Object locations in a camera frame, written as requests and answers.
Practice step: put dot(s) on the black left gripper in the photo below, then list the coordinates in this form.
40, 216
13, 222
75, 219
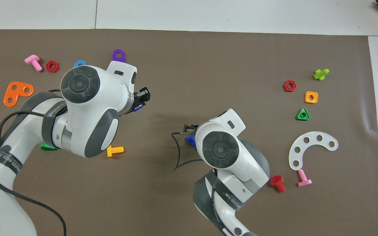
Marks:
136, 101

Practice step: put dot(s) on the purple four-hole strip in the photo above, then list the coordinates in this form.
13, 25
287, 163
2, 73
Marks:
118, 55

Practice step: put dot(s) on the orange screw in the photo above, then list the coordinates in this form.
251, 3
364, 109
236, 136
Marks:
114, 150

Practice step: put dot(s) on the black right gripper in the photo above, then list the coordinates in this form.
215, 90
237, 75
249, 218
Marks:
194, 129

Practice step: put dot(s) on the green triangle nut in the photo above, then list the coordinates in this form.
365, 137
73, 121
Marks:
303, 114

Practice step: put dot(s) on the orange square nut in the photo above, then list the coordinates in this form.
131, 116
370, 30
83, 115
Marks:
311, 97

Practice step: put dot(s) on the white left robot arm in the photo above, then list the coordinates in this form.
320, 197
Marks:
84, 108

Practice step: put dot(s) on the red hex-head screw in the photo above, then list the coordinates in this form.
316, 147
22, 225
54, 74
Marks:
278, 182

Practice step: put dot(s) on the red hex nut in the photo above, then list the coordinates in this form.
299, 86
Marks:
289, 86
52, 66

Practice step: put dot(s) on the blue triangle-head screw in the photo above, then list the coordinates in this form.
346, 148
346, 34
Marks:
190, 141

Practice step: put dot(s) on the lime green cross screw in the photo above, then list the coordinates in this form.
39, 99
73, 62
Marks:
320, 74

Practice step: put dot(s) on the brown paper mat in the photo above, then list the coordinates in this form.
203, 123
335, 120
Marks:
189, 65

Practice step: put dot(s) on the orange heart-shaped plate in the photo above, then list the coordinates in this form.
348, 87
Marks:
13, 93

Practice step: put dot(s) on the pink T-head screw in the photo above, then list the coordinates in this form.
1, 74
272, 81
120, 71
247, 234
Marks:
304, 179
33, 61

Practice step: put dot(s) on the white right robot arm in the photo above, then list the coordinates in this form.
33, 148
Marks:
228, 157

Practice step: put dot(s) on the white curved five-hole strip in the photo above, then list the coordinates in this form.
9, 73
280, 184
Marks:
295, 154

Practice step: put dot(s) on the dark green T-head screw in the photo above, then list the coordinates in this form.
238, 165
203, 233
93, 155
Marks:
47, 147

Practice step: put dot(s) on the blue square nut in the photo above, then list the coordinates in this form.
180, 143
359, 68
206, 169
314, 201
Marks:
138, 108

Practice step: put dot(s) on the blue two-hole strip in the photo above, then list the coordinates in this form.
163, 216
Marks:
80, 62

